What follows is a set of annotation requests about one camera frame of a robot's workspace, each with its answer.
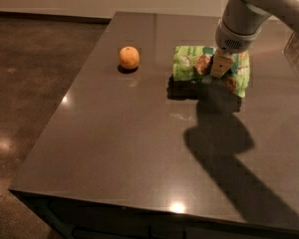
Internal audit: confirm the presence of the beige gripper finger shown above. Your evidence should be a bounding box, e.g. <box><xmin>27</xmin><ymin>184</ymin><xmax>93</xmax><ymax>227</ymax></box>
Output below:
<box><xmin>210</xmin><ymin>49</ymin><xmax>235</xmax><ymax>79</ymax></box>

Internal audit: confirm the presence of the green rice chip bag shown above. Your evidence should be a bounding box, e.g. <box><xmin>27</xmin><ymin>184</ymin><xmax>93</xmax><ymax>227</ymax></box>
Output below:
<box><xmin>172</xmin><ymin>46</ymin><xmax>250</xmax><ymax>98</ymax></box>

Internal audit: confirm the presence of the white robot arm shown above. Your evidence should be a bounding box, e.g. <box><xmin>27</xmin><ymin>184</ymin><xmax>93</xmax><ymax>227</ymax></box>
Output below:
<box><xmin>210</xmin><ymin>0</ymin><xmax>299</xmax><ymax>78</ymax></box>

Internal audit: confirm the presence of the orange fruit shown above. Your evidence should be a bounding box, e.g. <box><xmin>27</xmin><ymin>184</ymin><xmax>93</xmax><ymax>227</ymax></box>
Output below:
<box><xmin>119</xmin><ymin>46</ymin><xmax>140</xmax><ymax>70</ymax></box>

